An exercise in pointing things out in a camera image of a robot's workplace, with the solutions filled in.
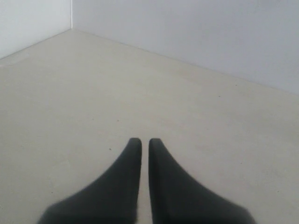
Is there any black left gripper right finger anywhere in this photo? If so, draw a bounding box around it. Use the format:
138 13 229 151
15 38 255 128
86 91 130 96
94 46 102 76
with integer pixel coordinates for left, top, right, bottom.
149 138 255 224

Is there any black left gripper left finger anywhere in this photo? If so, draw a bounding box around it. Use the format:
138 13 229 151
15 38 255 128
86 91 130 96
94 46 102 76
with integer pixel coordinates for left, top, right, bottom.
38 138 142 224

